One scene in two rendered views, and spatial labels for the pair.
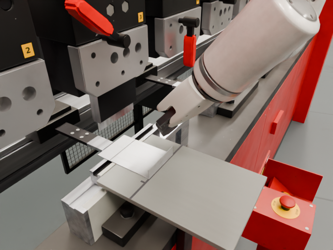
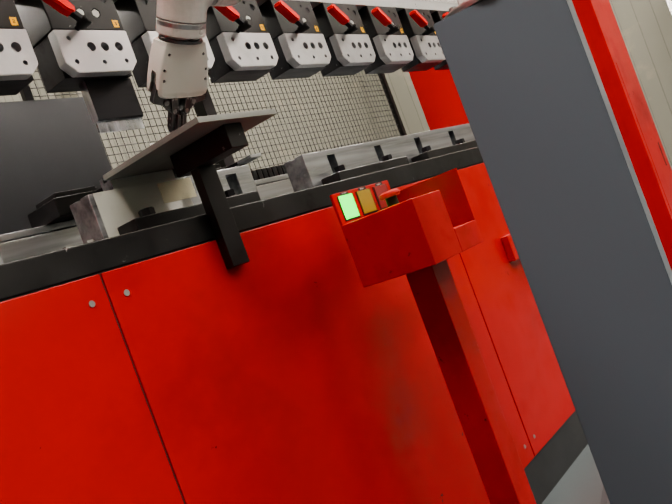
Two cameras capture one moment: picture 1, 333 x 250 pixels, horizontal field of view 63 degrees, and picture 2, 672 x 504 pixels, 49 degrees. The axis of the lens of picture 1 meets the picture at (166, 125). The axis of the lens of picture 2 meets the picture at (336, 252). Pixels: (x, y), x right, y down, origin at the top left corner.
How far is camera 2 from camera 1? 1.11 m
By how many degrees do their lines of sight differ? 33
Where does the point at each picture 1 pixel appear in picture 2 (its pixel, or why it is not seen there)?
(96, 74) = (74, 53)
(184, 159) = not seen: hidden behind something
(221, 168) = not seen: hidden behind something
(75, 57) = (53, 39)
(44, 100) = (28, 55)
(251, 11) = not seen: outside the picture
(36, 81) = (20, 40)
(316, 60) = (641, 177)
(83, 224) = (91, 215)
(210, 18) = (228, 47)
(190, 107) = (161, 58)
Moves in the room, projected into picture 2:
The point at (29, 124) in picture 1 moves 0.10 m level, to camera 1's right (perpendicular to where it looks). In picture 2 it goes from (17, 67) to (74, 44)
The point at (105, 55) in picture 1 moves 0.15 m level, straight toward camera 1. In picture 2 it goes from (81, 41) to (58, 10)
